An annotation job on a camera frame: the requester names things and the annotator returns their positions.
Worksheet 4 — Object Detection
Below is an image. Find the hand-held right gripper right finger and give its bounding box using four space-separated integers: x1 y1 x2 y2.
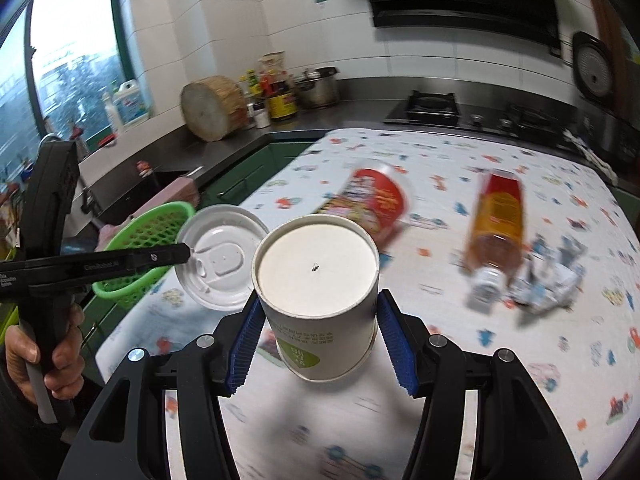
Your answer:
376 289 583 480

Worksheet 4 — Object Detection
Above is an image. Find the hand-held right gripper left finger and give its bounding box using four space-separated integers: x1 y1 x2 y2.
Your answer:
59 292 266 480

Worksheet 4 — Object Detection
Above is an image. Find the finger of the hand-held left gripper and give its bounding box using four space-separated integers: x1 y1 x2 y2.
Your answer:
131 242 192 277

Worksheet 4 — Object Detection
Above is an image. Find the green plastic basket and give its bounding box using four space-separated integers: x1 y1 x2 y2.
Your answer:
91 201 197 308

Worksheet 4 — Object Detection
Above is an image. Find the white plastic lid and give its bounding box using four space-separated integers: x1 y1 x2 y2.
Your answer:
176 204 271 312

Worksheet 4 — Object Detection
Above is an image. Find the white paper cup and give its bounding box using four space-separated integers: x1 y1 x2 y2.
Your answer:
250 214 379 383

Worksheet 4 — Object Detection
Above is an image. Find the person's left forearm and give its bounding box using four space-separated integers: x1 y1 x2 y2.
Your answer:
0 370 76 480

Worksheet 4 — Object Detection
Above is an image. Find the person's left hand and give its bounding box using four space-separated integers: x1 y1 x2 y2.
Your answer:
4 305 87 406

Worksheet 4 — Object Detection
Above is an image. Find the white plastic bottle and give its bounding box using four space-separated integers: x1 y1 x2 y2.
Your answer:
102 94 123 136

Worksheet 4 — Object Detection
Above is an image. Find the white detergent jug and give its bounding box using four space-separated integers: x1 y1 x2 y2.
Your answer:
112 79 151 126

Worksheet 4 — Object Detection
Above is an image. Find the green base cabinet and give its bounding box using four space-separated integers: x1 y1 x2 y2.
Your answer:
197 141 323 211

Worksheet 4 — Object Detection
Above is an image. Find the green framed window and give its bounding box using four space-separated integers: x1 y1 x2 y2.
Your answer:
0 0 156 186

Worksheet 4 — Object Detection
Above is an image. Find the red instant noodle bowl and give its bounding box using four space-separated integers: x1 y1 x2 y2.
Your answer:
320 157 416 241

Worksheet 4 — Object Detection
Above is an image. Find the round wooden chopping block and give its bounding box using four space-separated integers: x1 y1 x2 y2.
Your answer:
180 75 248 143

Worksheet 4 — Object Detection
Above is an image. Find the amber tea bottle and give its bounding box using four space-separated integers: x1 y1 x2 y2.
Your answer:
462 170 526 311

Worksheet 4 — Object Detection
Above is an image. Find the crumpled grey paper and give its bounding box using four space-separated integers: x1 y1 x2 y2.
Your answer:
505 235 588 316

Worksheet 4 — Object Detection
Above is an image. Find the yellow label sauce jar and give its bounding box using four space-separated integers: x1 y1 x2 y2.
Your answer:
267 91 298 121

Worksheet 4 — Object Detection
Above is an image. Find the beige paper packet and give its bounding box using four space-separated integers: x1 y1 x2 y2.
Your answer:
257 51 286 78

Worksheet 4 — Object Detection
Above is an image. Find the steel cooking pot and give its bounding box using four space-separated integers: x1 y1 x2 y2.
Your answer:
295 66 340 110

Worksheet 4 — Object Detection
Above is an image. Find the black gas stove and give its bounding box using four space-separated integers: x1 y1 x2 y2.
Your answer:
384 90 568 138

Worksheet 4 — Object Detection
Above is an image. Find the white dishcloth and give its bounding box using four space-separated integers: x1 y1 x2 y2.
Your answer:
562 127 621 186

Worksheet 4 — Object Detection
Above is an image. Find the black rice cooker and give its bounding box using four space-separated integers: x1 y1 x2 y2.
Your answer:
570 30 633 161

